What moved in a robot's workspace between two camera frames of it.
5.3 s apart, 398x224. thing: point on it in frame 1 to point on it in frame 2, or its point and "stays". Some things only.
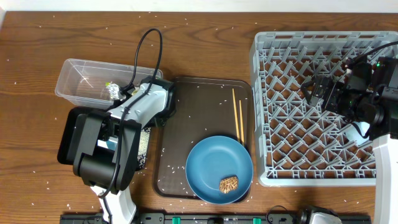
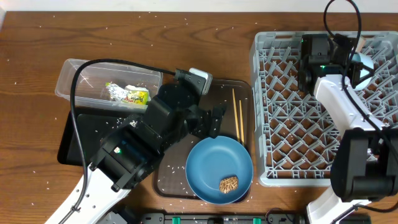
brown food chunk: (227, 184) stays
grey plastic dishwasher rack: (299, 144) stays
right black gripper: (334, 88) to (355, 68)
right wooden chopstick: (242, 139) stays
